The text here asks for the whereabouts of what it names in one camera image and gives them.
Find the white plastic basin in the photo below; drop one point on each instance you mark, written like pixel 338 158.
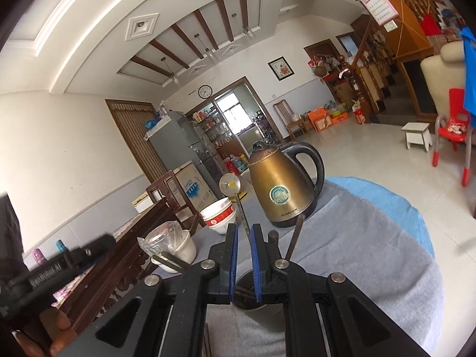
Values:
pixel 186 249

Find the light wooden chair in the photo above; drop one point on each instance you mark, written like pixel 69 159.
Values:
pixel 288 121

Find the brown wooden door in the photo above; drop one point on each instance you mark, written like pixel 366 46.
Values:
pixel 130 137

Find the cream armchair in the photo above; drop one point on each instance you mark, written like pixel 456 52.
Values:
pixel 442 74

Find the blue tablecloth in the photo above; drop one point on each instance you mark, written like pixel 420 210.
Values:
pixel 390 200

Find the wooden staircase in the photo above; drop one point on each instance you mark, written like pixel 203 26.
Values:
pixel 372 74

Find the purple thermos bottle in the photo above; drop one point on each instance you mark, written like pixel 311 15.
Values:
pixel 38 256

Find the white wooden stool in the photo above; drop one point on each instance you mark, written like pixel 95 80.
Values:
pixel 416 130

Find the glass pendant lamp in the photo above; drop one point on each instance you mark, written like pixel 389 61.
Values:
pixel 247 31
pixel 173 76
pixel 210 54

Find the white chest freezer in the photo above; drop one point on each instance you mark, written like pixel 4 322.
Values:
pixel 193 189

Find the shelf cabinet with bottles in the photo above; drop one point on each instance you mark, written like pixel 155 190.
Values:
pixel 212 126

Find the red white carton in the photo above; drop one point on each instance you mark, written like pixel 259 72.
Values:
pixel 359 113

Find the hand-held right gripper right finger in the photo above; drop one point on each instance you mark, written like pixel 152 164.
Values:
pixel 256 260

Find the dark wooden chair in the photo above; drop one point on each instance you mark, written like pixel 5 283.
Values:
pixel 163 193

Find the red plastic child chair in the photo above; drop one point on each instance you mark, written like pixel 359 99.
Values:
pixel 455 134

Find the orange cardboard boxes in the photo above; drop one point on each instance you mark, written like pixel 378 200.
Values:
pixel 327 119

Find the blue cloth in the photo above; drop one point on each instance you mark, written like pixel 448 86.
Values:
pixel 470 74

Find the grey refrigerator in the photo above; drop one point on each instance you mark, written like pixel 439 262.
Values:
pixel 174 145

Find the white porcelain bowl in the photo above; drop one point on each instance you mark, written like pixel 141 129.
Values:
pixel 217 208

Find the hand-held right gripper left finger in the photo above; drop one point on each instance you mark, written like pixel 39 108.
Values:
pixel 233 256

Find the bronze electric kettle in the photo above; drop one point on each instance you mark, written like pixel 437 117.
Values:
pixel 279 186

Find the round wall clock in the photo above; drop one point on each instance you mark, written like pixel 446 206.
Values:
pixel 205 91

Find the framed wall picture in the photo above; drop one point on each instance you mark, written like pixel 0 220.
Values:
pixel 281 68

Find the round table with grey cloth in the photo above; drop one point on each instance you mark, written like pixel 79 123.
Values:
pixel 353 253

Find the teal thermos bottle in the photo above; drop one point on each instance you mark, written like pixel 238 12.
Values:
pixel 61 246

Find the grey metal utensil cup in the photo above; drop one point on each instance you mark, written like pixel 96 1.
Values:
pixel 264 316

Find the person's left hand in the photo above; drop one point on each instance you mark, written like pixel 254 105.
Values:
pixel 61 327

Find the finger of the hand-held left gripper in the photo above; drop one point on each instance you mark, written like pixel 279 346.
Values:
pixel 95 248

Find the white bowl red band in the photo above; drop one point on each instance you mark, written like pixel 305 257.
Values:
pixel 221 223

